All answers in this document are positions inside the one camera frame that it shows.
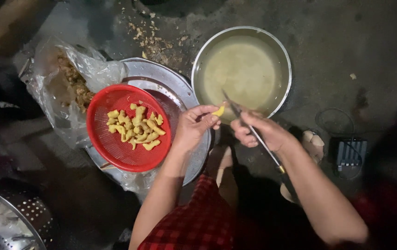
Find scattered ginger peel scraps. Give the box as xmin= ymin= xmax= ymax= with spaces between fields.
xmin=120 ymin=7 xmax=199 ymax=66

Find small black electric device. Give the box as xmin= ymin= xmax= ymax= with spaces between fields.
xmin=335 ymin=138 xmax=368 ymax=171

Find person's left hand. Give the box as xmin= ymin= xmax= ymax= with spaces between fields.
xmin=173 ymin=105 xmax=222 ymax=152

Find large steel tray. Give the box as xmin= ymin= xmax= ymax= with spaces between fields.
xmin=85 ymin=58 xmax=212 ymax=188

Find person's right hand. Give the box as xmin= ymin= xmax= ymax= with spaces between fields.
xmin=230 ymin=110 xmax=296 ymax=153

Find clear plastic bag with peels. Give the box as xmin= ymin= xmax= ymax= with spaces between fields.
xmin=25 ymin=37 xmax=129 ymax=149

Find person's foot with toe ring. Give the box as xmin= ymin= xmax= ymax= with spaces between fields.
xmin=207 ymin=145 xmax=239 ymax=209

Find person's red checkered clothing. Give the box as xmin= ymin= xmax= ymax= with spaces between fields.
xmin=137 ymin=175 xmax=241 ymax=250

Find steel basin with water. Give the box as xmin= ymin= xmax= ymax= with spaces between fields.
xmin=191 ymin=26 xmax=292 ymax=125

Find long thin metal knife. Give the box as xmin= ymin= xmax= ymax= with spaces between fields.
xmin=222 ymin=89 xmax=286 ymax=174

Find red plastic strainer basket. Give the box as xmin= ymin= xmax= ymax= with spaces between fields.
xmin=86 ymin=84 xmax=172 ymax=173

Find black cable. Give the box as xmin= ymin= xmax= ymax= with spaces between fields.
xmin=315 ymin=108 xmax=364 ymax=180

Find perforated steel colander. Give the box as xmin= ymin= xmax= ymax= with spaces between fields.
xmin=0 ymin=186 xmax=54 ymax=250

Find pile of peeled ginger pieces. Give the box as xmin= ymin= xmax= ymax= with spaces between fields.
xmin=106 ymin=101 xmax=166 ymax=151

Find person's bare foot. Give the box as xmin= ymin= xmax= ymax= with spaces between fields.
xmin=280 ymin=130 xmax=325 ymax=203

